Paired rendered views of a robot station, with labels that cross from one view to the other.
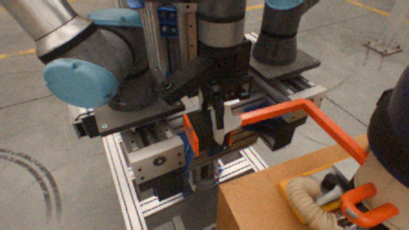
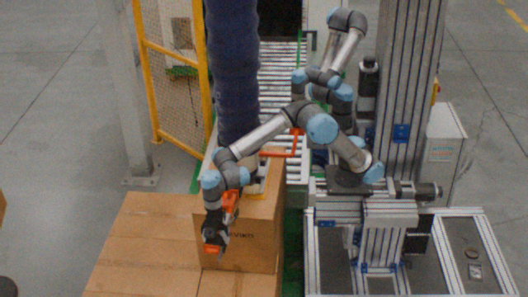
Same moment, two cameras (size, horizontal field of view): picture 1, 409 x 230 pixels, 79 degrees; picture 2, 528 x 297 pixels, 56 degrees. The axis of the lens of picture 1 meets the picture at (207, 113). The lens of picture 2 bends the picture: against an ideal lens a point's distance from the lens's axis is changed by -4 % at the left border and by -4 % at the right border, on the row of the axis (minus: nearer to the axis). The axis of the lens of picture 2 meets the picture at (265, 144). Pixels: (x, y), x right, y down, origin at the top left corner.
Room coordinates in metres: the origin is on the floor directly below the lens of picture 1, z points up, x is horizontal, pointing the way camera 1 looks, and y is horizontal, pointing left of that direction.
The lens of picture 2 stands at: (1.42, -2.11, 2.65)
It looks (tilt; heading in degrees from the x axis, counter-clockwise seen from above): 36 degrees down; 121
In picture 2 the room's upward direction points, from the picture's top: 2 degrees counter-clockwise
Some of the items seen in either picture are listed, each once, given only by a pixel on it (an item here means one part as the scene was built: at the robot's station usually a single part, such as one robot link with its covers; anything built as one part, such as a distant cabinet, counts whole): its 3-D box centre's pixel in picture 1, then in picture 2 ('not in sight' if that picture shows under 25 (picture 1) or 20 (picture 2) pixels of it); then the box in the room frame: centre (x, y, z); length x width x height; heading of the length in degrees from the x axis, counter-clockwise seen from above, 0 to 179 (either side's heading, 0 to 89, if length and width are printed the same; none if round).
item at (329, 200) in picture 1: (351, 174); (260, 174); (0.34, -0.34, 0.97); 0.34 x 0.10 x 0.05; 111
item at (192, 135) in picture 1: (206, 129); (297, 127); (0.39, 0.00, 1.07); 0.09 x 0.08 x 0.05; 21
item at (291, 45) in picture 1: (276, 41); (349, 170); (0.79, -0.23, 1.09); 0.15 x 0.15 x 0.10
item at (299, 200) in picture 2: not in sight; (252, 196); (0.10, -0.04, 0.48); 0.70 x 0.03 x 0.15; 25
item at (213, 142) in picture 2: not in sight; (228, 98); (-0.69, 0.89, 0.50); 2.31 x 0.05 x 0.19; 115
